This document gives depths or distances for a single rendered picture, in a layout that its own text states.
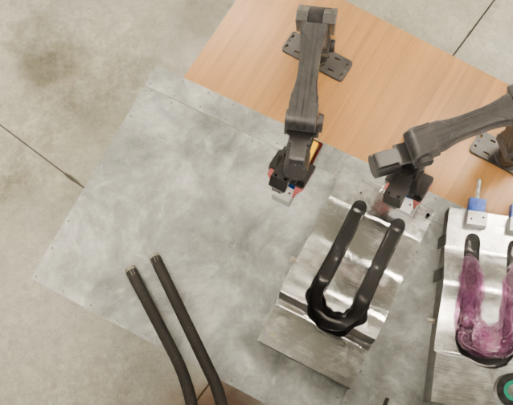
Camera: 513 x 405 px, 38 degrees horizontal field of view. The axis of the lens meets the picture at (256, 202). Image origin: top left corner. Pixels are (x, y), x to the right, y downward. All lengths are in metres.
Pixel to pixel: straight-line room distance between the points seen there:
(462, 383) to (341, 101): 0.83
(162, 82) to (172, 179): 0.30
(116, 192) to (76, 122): 1.03
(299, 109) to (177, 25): 1.57
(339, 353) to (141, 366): 1.09
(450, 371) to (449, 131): 0.59
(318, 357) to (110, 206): 0.70
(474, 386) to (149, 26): 2.00
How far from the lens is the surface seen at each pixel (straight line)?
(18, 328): 2.95
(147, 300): 1.96
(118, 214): 2.08
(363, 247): 1.92
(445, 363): 1.89
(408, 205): 1.90
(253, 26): 2.24
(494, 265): 1.99
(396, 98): 2.15
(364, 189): 1.98
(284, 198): 1.87
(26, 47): 3.29
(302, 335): 1.90
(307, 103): 1.68
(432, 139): 1.68
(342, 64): 2.17
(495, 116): 1.69
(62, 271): 2.08
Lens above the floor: 2.76
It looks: 74 degrees down
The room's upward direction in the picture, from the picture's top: 10 degrees counter-clockwise
